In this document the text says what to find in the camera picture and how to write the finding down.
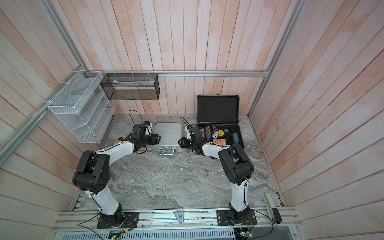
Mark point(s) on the green chip stack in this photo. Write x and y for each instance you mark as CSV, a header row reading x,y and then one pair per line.
x,y
236,138

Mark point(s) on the clear tape roll red print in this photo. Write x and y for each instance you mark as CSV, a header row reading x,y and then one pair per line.
x,y
256,153

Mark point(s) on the black mesh wall basket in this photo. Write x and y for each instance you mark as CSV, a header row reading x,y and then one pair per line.
x,y
125,87

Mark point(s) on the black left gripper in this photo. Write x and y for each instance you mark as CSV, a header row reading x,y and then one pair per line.
x,y
155,139

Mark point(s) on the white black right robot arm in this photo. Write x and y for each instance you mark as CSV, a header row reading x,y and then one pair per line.
x,y
238,169

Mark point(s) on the dark grey poker case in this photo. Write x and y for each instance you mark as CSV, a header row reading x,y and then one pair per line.
x,y
221,113

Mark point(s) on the white wire mesh shelf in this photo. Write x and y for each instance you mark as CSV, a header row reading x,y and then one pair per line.
x,y
83,110

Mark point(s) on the playing card deck box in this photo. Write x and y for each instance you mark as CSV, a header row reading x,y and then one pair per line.
x,y
220,142

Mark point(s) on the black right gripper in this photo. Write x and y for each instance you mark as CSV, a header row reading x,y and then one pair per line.
x,y
181,145

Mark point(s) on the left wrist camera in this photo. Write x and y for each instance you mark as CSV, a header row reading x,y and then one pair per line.
x,y
148,127

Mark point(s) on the poker chip stack row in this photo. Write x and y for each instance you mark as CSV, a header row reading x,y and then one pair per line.
x,y
206,132

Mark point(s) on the silver aluminium poker case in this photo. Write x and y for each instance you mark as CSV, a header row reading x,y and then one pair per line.
x,y
170,134

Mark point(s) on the blue clip on rail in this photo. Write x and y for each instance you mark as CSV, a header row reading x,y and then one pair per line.
x,y
179,216

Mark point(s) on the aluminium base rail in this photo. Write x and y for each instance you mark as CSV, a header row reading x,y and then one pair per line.
x,y
185,224

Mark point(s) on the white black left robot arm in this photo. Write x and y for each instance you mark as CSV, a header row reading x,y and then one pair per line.
x,y
93,171

